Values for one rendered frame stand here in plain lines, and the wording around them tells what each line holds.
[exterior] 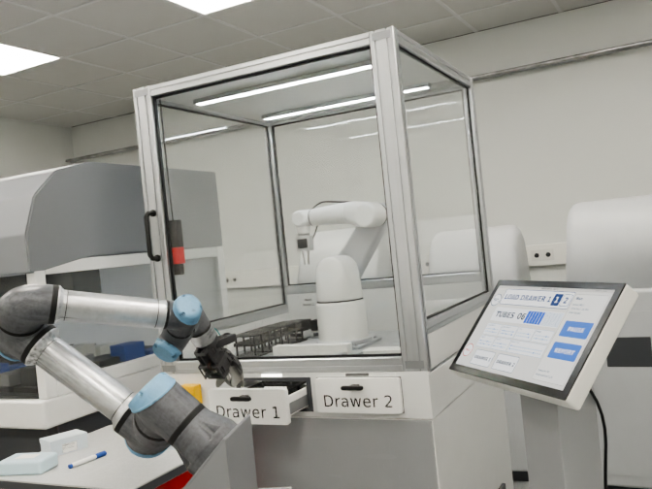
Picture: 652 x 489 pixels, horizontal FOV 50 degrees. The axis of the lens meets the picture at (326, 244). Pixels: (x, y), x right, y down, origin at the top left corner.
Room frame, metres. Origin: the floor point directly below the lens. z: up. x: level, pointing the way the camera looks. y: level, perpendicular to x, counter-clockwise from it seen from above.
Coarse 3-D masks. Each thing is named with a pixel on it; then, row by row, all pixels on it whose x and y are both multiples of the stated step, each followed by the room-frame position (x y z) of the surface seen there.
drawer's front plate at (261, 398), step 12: (216, 396) 2.25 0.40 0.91; (228, 396) 2.23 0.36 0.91; (252, 396) 2.19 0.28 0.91; (264, 396) 2.17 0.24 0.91; (276, 396) 2.15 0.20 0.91; (228, 408) 2.23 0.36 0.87; (240, 408) 2.22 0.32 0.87; (252, 408) 2.19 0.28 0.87; (264, 408) 2.18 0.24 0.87; (288, 408) 2.15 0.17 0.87; (240, 420) 2.22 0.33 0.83; (252, 420) 2.20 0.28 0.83; (264, 420) 2.18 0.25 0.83; (276, 420) 2.16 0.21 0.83; (288, 420) 2.14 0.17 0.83
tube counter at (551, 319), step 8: (520, 312) 1.89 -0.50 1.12; (528, 312) 1.86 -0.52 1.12; (536, 312) 1.83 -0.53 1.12; (544, 312) 1.80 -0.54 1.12; (552, 312) 1.77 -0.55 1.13; (560, 312) 1.74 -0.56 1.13; (520, 320) 1.87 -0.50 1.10; (528, 320) 1.84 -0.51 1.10; (536, 320) 1.81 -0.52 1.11; (544, 320) 1.78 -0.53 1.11; (552, 320) 1.75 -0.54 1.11; (560, 320) 1.72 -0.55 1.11
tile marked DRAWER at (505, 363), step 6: (504, 354) 1.84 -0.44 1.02; (498, 360) 1.84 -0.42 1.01; (504, 360) 1.82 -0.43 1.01; (510, 360) 1.80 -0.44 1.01; (516, 360) 1.78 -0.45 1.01; (492, 366) 1.85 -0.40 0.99; (498, 366) 1.83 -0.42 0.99; (504, 366) 1.81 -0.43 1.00; (510, 366) 1.78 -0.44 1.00; (510, 372) 1.77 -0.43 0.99
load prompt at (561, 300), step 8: (504, 296) 2.01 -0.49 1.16; (512, 296) 1.97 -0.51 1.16; (520, 296) 1.94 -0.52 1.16; (528, 296) 1.91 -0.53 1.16; (536, 296) 1.88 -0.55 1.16; (544, 296) 1.84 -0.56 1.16; (552, 296) 1.81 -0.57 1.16; (560, 296) 1.79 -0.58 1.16; (568, 296) 1.76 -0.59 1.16; (504, 304) 1.99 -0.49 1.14; (512, 304) 1.95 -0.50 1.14; (520, 304) 1.92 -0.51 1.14; (528, 304) 1.89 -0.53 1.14; (536, 304) 1.86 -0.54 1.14; (544, 304) 1.82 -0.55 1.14; (552, 304) 1.79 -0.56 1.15; (560, 304) 1.77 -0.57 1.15; (568, 304) 1.74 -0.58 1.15
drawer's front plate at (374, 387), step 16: (320, 384) 2.25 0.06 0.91; (336, 384) 2.23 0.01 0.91; (368, 384) 2.18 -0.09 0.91; (384, 384) 2.15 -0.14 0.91; (400, 384) 2.14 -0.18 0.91; (320, 400) 2.25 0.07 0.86; (352, 400) 2.20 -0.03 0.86; (368, 400) 2.18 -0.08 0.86; (384, 400) 2.16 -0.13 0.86; (400, 400) 2.13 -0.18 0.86
